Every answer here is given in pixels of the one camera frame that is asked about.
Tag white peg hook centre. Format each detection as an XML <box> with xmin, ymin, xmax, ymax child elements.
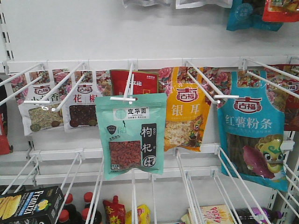
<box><xmin>110</xmin><ymin>62</ymin><xmax>136</xmax><ymax>105</ymax></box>

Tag black Franzzi biscuit box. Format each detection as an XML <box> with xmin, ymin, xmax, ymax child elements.
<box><xmin>0</xmin><ymin>186</ymin><xmax>64</xmax><ymax>224</ymax></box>

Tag white peg hook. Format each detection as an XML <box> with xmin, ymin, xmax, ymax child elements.
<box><xmin>110</xmin><ymin>62</ymin><xmax>136</xmax><ymax>105</ymax></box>
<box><xmin>185</xmin><ymin>61</ymin><xmax>240</xmax><ymax>104</ymax></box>

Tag white fennel spice bag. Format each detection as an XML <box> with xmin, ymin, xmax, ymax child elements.
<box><xmin>11</xmin><ymin>69</ymin><xmax>69</xmax><ymax>136</ymax></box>

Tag red black bag left edge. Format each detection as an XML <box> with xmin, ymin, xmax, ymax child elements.
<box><xmin>0</xmin><ymin>79</ymin><xmax>13</xmax><ymax>155</ymax></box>

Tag blue sweet potato noodle bag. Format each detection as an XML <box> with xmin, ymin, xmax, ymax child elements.
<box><xmin>217</xmin><ymin>71</ymin><xmax>288</xmax><ymax>191</ymax></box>

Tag dark bottle red cap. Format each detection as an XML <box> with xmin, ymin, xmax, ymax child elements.
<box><xmin>57</xmin><ymin>210</ymin><xmax>71</xmax><ymax>224</ymax></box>
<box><xmin>84</xmin><ymin>192</ymin><xmax>93</xmax><ymax>223</ymax></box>
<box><xmin>64</xmin><ymin>193</ymin><xmax>82</xmax><ymax>224</ymax></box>
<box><xmin>82</xmin><ymin>208</ymin><xmax>102</xmax><ymax>224</ymax></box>

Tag red bag top right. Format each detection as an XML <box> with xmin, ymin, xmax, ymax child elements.
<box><xmin>262</xmin><ymin>0</ymin><xmax>299</xmax><ymax>22</ymax></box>

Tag blue bag top right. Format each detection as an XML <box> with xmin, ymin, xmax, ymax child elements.
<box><xmin>227</xmin><ymin>0</ymin><xmax>283</xmax><ymax>31</ymax></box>

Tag red floral bag right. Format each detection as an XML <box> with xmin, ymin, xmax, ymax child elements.
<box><xmin>265</xmin><ymin>68</ymin><xmax>299</xmax><ymax>131</ymax></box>

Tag purple dark packet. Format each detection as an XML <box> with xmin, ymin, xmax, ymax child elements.
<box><xmin>236</xmin><ymin>207</ymin><xmax>282</xmax><ymax>224</ymax></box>

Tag yellow snack packet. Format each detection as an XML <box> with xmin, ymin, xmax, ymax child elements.
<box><xmin>125</xmin><ymin>204</ymin><xmax>150</xmax><ymax>224</ymax></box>

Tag red spout sauce pouch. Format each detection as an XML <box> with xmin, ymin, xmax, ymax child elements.
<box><xmin>103</xmin><ymin>195</ymin><xmax>126</xmax><ymax>224</ymax></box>

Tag red tea bag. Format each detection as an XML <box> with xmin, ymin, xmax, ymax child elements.
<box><xmin>110</xmin><ymin>70</ymin><xmax>158</xmax><ymax>95</ymax></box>

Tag white peg hook right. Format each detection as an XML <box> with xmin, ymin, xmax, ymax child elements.
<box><xmin>185</xmin><ymin>61</ymin><xmax>240</xmax><ymax>104</ymax></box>

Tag white peppercorn spice bag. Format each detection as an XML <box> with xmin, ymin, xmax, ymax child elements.
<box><xmin>62</xmin><ymin>70</ymin><xmax>112</xmax><ymax>132</ymax></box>

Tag Pocky box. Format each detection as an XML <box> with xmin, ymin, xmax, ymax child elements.
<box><xmin>187</xmin><ymin>204</ymin><xmax>235</xmax><ymax>224</ymax></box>

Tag teal goji berry pouch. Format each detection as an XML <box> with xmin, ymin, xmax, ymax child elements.
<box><xmin>95</xmin><ymin>93</ymin><xmax>167</xmax><ymax>180</ymax></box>

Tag yellow white fungus bag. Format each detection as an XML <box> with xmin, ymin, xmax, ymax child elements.
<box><xmin>157</xmin><ymin>66</ymin><xmax>219</xmax><ymax>153</ymax></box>

